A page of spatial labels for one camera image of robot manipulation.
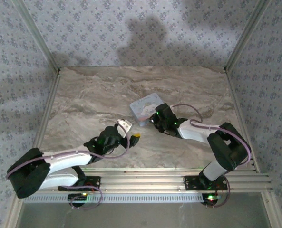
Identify blue cartoon tin box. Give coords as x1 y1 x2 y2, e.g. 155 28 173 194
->
129 93 165 127

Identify thin black left gripper cable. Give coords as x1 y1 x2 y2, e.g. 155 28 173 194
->
102 146 117 155

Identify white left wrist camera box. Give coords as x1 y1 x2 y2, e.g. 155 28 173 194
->
115 118 133 139

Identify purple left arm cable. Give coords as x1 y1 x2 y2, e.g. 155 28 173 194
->
6 128 129 211

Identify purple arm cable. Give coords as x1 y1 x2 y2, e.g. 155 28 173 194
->
170 104 253 209
6 128 129 211

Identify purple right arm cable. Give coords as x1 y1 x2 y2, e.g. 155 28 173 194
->
170 104 253 209

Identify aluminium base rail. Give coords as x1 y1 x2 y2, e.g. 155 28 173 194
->
36 167 273 193

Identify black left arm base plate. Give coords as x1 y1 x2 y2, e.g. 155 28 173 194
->
57 176 101 192

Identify grey slotted cable duct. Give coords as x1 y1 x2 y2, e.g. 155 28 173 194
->
29 193 219 204

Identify aluminium side rail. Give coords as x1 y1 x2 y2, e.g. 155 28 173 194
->
224 70 261 173
32 70 62 152

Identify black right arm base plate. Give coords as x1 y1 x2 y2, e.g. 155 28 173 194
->
183 175 228 191

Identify aluminium frame post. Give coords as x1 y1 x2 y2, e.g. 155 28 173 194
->
12 0 61 73
224 0 271 72

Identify aluminium frame leg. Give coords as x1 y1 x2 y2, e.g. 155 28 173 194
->
261 191 282 228
4 196 25 228

